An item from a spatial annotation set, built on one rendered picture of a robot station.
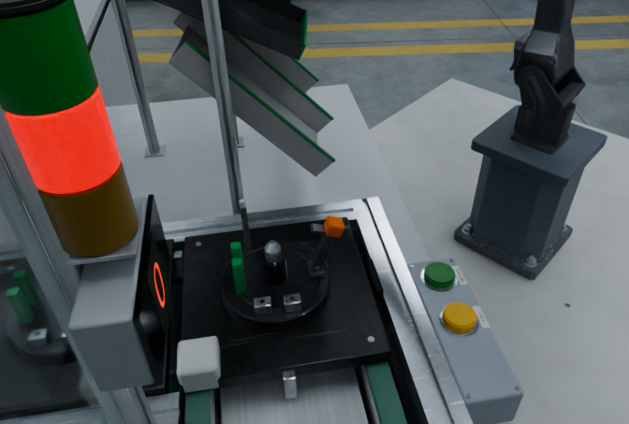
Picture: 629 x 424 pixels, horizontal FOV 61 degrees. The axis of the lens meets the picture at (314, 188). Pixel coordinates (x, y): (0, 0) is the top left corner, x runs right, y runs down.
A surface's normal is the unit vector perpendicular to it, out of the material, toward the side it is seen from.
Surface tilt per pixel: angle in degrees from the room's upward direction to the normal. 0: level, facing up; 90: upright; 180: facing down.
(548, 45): 60
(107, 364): 90
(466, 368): 0
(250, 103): 90
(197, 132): 0
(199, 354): 0
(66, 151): 90
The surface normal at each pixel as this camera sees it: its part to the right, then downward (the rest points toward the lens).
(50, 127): 0.26, 0.59
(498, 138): -0.02, -0.79
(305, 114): 0.00, 0.62
